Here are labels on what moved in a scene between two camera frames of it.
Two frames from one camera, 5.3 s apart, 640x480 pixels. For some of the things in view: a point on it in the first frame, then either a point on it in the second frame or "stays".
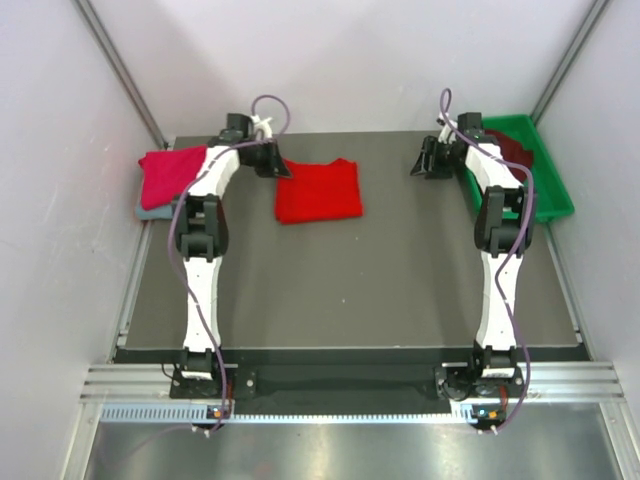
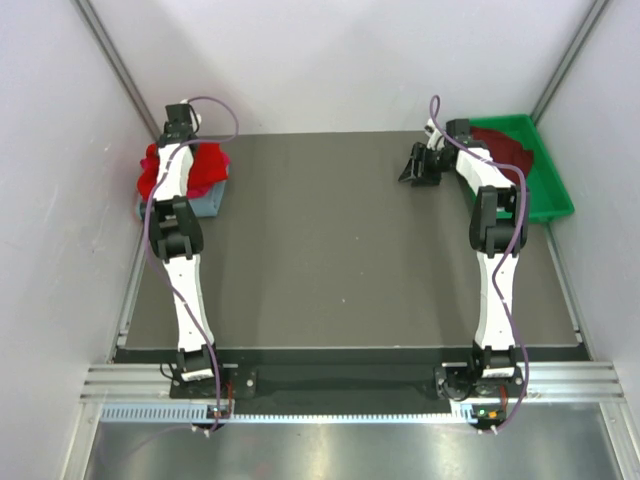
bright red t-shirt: (318, 191) to (209, 166)
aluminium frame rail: (543, 381) stays
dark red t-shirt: (513, 151) stays
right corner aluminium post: (568, 59) stays
